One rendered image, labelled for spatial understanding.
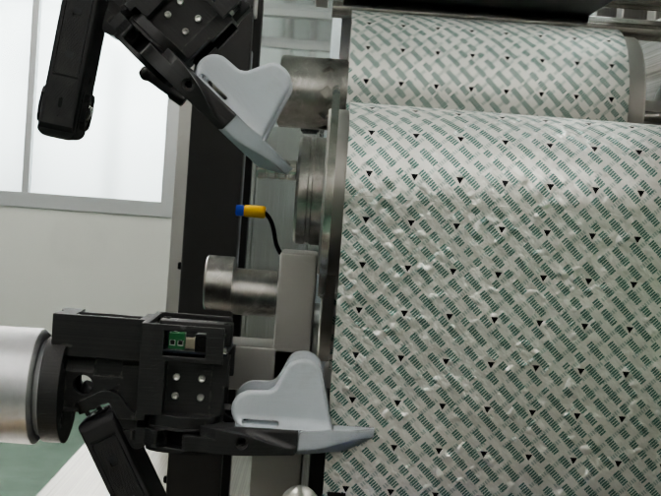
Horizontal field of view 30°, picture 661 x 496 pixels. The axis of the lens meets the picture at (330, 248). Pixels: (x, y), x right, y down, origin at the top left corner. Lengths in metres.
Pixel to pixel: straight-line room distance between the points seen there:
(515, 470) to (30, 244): 5.80
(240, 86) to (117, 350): 0.19
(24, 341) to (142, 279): 5.65
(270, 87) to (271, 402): 0.21
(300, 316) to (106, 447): 0.17
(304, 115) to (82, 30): 0.31
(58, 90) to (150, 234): 5.60
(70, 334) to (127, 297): 5.67
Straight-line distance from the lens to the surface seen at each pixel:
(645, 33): 1.24
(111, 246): 6.46
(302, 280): 0.87
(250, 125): 0.82
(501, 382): 0.81
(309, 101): 1.08
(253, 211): 0.92
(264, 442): 0.78
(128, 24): 0.82
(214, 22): 0.83
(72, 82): 0.84
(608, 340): 0.82
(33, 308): 6.57
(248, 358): 0.88
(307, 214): 0.83
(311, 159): 0.83
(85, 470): 1.49
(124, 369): 0.80
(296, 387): 0.79
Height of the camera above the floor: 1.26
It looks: 3 degrees down
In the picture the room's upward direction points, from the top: 4 degrees clockwise
